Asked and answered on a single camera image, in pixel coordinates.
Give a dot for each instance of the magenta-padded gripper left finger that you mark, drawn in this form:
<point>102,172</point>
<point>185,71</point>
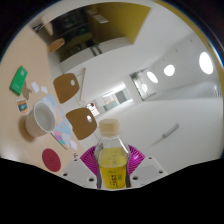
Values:
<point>78,170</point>

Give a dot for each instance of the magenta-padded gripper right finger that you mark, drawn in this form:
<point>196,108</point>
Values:
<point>148,170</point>

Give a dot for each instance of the clear bottle of yellow drink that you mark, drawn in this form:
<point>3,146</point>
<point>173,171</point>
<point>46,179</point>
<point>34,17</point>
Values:
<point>112,163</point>

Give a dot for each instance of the flat round red coaster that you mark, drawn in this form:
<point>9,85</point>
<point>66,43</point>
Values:
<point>51,160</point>

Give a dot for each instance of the illustrated pastel paper sheet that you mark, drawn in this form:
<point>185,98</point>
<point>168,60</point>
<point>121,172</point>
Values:
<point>63,128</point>

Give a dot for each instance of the brown wooden chair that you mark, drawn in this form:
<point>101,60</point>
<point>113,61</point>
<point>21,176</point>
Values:
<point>65,88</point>
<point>80,123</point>
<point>56,45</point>

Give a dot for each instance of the beige paper cup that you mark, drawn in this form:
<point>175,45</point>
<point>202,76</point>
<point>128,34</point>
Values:
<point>36,123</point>

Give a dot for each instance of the round orange and blue sticker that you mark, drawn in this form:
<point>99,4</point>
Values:
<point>22,106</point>

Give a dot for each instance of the white paper sticker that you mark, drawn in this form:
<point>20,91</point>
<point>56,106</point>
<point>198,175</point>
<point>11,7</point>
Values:
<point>35,87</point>
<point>44,89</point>

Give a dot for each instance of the green potted plant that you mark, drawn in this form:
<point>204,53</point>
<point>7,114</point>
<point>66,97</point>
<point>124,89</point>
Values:
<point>134,76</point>

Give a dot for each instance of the brown cutout sticker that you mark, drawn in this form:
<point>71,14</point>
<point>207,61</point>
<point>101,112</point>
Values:
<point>26,90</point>

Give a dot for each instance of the green card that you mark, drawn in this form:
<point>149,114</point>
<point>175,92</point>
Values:
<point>18,80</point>

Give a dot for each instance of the round ceiling lights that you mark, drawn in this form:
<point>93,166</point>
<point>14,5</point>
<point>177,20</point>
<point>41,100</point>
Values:
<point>205,62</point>

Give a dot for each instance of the beige side table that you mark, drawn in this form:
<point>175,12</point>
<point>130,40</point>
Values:
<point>42,25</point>

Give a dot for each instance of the hanging white and red sign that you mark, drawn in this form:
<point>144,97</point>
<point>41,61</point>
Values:
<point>99,16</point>

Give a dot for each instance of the white wall lamp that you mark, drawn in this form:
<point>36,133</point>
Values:
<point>170,130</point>

